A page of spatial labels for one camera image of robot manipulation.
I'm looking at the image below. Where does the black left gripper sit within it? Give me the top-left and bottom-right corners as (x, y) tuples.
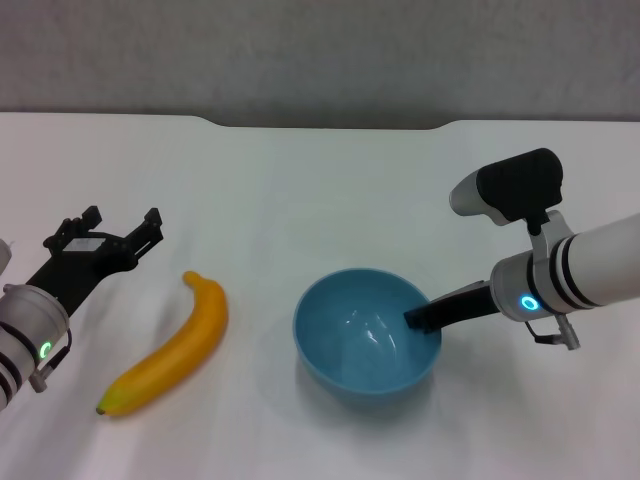
(24, 205), (165, 317)

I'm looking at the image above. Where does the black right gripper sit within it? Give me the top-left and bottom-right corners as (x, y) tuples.
(403, 279), (502, 335)

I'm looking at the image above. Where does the blue plastic bowl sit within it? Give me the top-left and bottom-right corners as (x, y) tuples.
(292, 268), (443, 401)

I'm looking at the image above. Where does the left arm black cable plug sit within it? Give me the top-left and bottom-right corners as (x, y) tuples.
(28, 327), (72, 394)

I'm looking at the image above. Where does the yellow banana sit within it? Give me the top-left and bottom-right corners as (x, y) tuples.
(95, 270), (230, 417)

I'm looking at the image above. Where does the right wrist camera housing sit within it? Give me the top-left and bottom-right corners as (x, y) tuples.
(448, 147), (566, 227)

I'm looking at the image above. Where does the right arm black cable plug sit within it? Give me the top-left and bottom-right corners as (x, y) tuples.
(523, 310), (582, 352)

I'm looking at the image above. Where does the arm black cable plug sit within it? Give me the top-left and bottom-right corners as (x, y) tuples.
(523, 310), (582, 352)
(28, 327), (72, 394)

